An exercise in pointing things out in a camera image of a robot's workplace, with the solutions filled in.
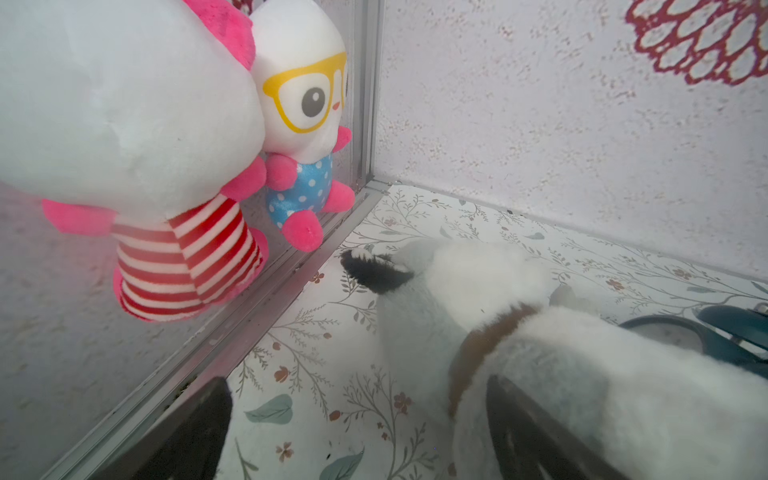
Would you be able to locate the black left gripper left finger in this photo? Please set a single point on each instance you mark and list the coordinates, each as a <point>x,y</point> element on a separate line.
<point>187,444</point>

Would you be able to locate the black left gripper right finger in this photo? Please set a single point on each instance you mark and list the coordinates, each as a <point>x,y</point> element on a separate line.
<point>530,444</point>

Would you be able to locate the white fluffy plush dog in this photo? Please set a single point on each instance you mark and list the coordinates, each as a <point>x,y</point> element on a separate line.
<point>453,314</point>

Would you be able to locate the teal handheld device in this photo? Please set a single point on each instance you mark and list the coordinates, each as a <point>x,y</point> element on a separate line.
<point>720,332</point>

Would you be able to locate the white plush red striped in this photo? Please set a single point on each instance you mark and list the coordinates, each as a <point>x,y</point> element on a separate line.
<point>140,120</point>

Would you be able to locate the white plush yellow glasses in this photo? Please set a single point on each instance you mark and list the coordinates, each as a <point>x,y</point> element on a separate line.
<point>301,74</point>

